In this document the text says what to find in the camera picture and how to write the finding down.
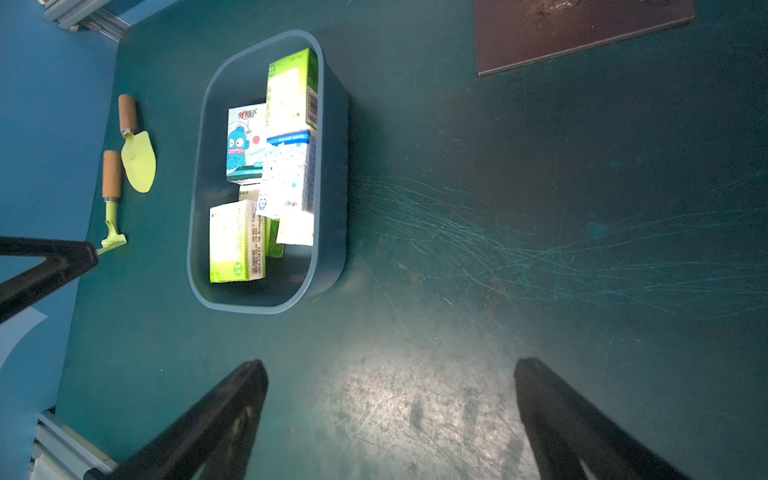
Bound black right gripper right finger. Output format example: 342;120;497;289
514;358;687;479

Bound blue monster tissue pack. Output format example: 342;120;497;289
226;103;267;185

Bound dark metal tree base plate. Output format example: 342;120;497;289
473;0;695;76

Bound blue plastic storage box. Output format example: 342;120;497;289
187;30;349;315

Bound aluminium frame rail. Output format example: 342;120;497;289
38;0;131;43

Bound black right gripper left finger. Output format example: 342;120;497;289
83;360;268;479

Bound green rake wooden handle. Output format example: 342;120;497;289
96;150;127;255

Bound white blue elephant tissue pack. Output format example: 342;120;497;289
257;129;316;219

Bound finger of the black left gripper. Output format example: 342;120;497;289
1;236;99;323

